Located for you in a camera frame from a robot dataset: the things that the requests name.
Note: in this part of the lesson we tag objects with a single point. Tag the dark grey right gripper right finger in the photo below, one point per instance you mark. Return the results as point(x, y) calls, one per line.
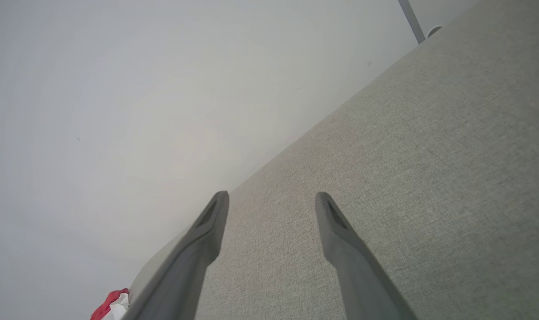
point(358, 275)

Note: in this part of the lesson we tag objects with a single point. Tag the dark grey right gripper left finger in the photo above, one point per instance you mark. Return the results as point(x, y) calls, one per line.
point(180, 275)

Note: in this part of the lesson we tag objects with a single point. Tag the red and white shirt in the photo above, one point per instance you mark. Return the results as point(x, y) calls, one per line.
point(104, 310)

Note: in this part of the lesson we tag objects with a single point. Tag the grey fabric panel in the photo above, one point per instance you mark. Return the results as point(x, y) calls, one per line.
point(429, 178)

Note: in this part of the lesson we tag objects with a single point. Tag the grey metal pole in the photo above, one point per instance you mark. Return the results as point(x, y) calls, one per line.
point(411, 20)

